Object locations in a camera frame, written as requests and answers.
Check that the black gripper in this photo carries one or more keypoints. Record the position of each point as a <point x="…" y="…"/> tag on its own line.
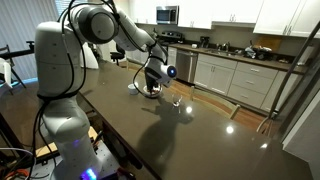
<point x="150" y="82"/>

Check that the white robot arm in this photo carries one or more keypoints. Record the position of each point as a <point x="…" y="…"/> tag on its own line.
<point x="61" y="74"/>

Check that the white ceramic bowl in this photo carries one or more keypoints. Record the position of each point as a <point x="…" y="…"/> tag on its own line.
<point x="153" y="93"/>

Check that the small white cup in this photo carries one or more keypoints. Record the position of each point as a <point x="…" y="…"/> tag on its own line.
<point x="132" y="89"/>

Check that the clear drinking glass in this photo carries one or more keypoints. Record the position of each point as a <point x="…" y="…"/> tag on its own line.
<point x="176" y="100"/>

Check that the stainless dishwasher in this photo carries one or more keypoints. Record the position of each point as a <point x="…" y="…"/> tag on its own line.
<point x="186" y="62"/>

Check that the black office chair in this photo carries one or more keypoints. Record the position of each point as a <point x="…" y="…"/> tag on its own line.
<point x="118" y="55"/>

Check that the black kitchen stove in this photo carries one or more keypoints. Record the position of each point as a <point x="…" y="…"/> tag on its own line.
<point x="166" y="38"/>

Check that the stainless microwave oven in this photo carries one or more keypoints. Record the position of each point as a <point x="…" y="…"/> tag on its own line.
<point x="167" y="14"/>

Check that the black coffee maker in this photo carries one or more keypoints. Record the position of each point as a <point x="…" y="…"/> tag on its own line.
<point x="204" y="41"/>

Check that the wooden chair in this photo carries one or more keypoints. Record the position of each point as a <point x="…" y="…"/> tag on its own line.
<point x="214" y="102"/>

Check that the black camera tripod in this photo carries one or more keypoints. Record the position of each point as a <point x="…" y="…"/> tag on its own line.
<point x="7" y="55"/>

